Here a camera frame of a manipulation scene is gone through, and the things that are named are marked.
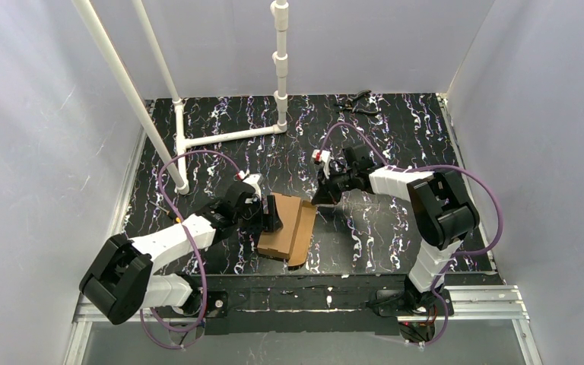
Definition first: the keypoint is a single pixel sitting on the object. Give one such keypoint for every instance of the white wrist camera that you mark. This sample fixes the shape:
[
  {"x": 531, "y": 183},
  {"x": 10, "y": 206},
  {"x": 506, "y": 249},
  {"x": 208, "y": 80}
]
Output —
[
  {"x": 252, "y": 179},
  {"x": 322, "y": 159}
]

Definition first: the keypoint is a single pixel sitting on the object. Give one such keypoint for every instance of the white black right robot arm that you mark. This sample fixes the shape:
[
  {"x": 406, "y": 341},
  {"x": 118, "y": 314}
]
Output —
[{"x": 443, "y": 212}]

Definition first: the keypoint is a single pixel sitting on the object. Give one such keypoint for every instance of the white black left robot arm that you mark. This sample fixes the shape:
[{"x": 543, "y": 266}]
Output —
[{"x": 124, "y": 276}]

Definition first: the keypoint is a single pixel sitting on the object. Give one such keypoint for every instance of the brown cardboard paper box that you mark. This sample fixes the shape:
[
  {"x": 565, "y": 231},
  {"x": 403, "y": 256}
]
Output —
[{"x": 292, "y": 241}]

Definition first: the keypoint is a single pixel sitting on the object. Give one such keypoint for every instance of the aluminium rail frame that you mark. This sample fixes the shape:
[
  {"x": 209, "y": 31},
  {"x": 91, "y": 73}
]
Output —
[{"x": 362, "y": 245}]

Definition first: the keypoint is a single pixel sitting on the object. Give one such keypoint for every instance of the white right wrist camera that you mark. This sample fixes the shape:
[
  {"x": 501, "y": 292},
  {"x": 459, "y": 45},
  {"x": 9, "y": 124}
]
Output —
[{"x": 322, "y": 159}]

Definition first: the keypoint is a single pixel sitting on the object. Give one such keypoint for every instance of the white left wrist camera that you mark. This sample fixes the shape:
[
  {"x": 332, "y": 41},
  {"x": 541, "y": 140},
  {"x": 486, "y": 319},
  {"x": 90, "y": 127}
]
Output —
[{"x": 252, "y": 179}]

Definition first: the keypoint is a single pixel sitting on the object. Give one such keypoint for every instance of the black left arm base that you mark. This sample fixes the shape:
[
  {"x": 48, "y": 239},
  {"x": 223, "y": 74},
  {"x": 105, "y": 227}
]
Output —
[{"x": 216, "y": 304}]

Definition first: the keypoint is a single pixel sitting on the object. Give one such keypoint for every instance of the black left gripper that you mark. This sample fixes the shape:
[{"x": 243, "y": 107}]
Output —
[{"x": 263, "y": 212}]

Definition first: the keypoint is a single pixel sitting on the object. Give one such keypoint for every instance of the black pliers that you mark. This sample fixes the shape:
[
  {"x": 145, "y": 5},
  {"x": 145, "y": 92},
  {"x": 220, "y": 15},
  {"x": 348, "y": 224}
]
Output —
[{"x": 349, "y": 105}]

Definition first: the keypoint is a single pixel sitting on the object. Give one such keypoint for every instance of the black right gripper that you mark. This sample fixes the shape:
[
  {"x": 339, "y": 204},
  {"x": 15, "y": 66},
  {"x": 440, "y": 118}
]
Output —
[{"x": 329, "y": 185}]

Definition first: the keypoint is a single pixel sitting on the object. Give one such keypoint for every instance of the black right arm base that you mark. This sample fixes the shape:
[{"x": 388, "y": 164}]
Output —
[{"x": 411, "y": 302}]

